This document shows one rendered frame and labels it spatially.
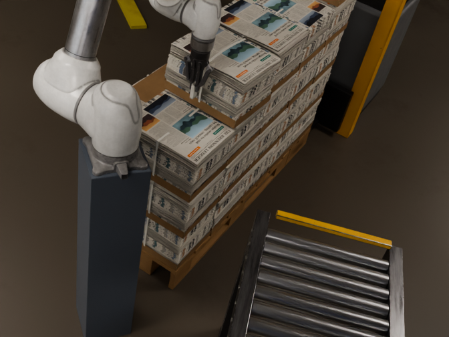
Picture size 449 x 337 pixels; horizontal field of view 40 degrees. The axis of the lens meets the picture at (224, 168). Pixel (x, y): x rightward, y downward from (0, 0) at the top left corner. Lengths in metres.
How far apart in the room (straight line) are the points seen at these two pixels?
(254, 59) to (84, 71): 0.84
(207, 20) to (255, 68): 0.36
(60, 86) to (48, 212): 1.35
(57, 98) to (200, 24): 0.60
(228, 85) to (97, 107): 0.72
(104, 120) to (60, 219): 1.38
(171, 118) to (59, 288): 0.97
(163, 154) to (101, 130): 0.56
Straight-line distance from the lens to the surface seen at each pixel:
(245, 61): 2.53
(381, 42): 3.71
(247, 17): 2.83
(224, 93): 2.47
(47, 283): 2.97
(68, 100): 1.98
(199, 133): 2.48
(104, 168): 2.00
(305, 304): 2.05
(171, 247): 2.76
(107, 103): 1.88
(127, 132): 1.92
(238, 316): 1.96
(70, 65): 1.97
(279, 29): 2.80
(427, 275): 3.47
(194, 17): 2.26
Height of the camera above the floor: 2.40
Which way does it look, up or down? 42 degrees down
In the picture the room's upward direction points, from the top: 13 degrees clockwise
